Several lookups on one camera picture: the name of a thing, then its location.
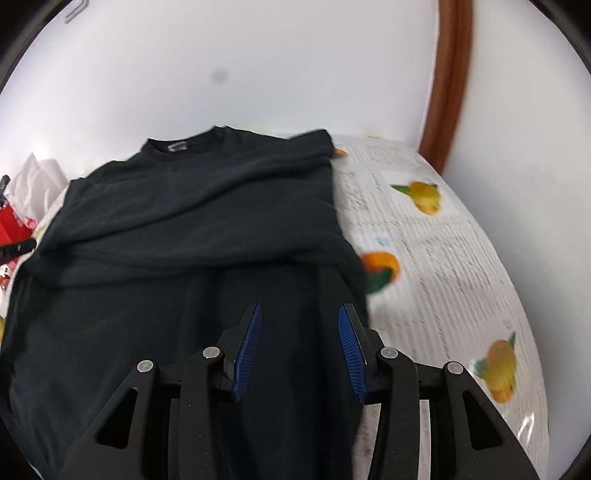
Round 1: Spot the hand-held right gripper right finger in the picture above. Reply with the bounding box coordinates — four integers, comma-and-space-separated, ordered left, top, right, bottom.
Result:
337, 303, 541, 480

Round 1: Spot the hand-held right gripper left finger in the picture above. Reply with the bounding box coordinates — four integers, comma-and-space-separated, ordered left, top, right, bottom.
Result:
60, 302, 264, 480

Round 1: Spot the black t-shirt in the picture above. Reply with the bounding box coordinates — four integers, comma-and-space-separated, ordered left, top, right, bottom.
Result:
0, 124, 370, 480

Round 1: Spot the fruit printed lace tablecloth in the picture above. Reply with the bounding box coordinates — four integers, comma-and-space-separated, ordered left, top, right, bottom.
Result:
0, 131, 551, 480

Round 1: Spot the black object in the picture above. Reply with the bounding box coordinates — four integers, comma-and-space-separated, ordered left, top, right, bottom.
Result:
0, 239, 38, 262

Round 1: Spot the red printed bag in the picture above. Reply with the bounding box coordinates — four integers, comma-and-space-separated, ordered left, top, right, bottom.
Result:
0, 203, 38, 247

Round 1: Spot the white plastic bag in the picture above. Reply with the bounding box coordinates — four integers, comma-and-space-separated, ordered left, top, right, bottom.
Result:
8, 152, 71, 222

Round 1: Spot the brown wooden door frame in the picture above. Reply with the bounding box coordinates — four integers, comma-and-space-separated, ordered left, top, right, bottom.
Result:
418, 0, 476, 177

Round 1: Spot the grey wall fixture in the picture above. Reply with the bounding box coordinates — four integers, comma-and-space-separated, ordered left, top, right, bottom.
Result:
64, 0, 91, 22

